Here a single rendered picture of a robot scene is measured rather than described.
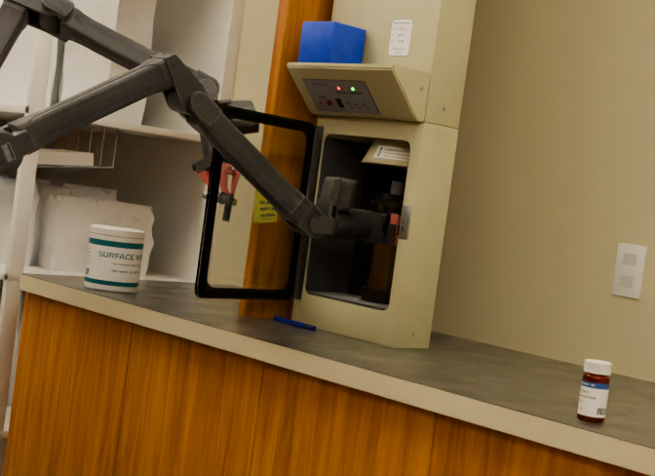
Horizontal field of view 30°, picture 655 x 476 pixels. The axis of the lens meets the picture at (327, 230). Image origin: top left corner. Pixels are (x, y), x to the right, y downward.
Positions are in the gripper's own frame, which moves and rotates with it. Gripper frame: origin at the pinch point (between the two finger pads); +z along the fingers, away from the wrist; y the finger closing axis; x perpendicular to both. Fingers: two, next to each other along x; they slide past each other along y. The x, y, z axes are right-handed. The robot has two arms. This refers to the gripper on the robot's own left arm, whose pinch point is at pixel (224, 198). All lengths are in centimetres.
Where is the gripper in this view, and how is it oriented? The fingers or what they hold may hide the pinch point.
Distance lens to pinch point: 257.8
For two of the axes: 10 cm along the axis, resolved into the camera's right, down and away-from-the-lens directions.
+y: -7.4, 3.3, 5.9
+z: 2.0, 9.4, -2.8
